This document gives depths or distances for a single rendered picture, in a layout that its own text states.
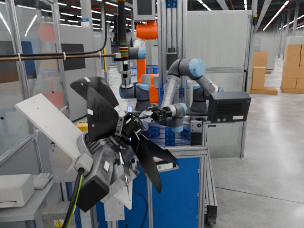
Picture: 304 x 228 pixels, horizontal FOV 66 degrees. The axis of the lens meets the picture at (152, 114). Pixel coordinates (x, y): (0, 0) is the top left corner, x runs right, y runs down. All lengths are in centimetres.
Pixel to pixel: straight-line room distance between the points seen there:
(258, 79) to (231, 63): 555
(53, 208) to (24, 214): 12
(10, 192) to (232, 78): 275
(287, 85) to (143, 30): 576
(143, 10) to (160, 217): 416
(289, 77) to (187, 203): 772
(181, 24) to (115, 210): 155
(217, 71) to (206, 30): 52
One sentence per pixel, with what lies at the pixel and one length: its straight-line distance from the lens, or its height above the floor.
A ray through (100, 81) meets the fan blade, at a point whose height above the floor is 140.
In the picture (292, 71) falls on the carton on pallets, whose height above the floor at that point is 73.
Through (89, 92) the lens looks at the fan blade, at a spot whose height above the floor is 141.
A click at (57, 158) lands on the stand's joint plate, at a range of 120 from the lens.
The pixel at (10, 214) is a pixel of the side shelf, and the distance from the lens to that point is 131.
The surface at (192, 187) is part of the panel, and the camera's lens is 193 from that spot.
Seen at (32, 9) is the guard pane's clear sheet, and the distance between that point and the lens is 215.
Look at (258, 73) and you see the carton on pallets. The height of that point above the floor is 70.
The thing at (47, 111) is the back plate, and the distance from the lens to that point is 122.
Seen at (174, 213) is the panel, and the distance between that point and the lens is 204.
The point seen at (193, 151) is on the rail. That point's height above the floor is 83.
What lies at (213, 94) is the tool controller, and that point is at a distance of 168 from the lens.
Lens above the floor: 156
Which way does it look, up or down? 16 degrees down
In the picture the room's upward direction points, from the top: 2 degrees counter-clockwise
